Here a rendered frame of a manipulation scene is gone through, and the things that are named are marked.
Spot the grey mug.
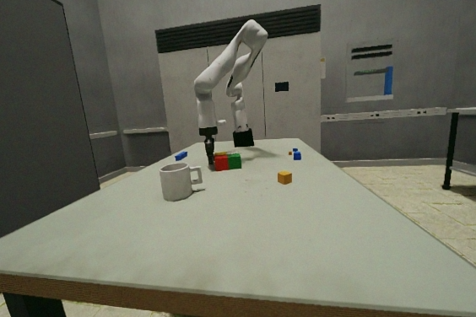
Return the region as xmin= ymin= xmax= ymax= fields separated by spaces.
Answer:
xmin=160 ymin=163 xmax=203 ymax=201

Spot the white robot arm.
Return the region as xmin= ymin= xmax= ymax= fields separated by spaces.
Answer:
xmin=194 ymin=19 xmax=268 ymax=132

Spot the green cube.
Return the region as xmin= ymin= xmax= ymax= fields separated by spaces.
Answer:
xmin=227 ymin=153 xmax=241 ymax=170

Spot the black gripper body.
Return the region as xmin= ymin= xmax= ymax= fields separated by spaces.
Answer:
xmin=199 ymin=126 xmax=218 ymax=142

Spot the red cube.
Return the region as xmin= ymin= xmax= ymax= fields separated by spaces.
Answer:
xmin=214 ymin=154 xmax=229 ymax=171

